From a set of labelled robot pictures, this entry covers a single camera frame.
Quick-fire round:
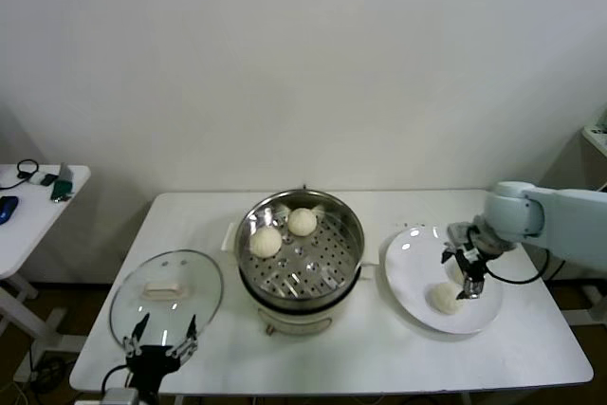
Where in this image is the white side table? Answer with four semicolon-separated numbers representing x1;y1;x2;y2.
0;163;92;325

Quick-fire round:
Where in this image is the floor cable bundle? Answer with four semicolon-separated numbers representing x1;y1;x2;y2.
13;352;80;396

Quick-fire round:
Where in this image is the green and grey tool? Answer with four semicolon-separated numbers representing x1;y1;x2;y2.
50;162;77;203

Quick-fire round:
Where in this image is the round glass pot lid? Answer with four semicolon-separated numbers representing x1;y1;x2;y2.
108;249;225;350

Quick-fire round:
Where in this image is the white table foot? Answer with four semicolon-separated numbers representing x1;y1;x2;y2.
26;305;89;368
566;281;607;326

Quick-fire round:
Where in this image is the black looped cable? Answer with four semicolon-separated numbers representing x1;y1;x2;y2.
0;158;43;190

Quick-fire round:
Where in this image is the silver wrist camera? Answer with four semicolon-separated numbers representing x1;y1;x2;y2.
101;388;141;405
448;222;475;248

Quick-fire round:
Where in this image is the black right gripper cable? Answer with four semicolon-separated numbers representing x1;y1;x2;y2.
483;248;552;284

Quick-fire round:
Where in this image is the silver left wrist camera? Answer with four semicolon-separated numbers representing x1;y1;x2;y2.
101;388;141;405

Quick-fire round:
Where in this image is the white shelf board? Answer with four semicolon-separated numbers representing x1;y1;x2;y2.
581;123;607;157

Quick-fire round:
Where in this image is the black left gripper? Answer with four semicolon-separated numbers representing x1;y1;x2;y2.
122;313;199;393

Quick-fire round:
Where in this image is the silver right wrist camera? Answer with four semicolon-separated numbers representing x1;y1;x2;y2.
448;222;475;248

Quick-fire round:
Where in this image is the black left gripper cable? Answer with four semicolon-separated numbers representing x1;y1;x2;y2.
101;364;134;395

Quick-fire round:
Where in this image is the white round plate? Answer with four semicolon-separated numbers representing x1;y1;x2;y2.
383;226;504;335

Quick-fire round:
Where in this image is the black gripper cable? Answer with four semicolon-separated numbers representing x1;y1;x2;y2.
483;248;552;284
101;364;134;395

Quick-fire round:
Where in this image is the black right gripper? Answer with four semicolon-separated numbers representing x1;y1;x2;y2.
441;233;502;301

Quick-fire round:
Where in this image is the cream electric cooker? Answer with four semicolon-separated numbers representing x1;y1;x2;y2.
239;262;376;337

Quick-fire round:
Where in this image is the stainless steel steamer basket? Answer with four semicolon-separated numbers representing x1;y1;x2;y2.
221;189;380;304

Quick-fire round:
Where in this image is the blue object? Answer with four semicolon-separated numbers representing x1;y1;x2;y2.
0;194;20;225

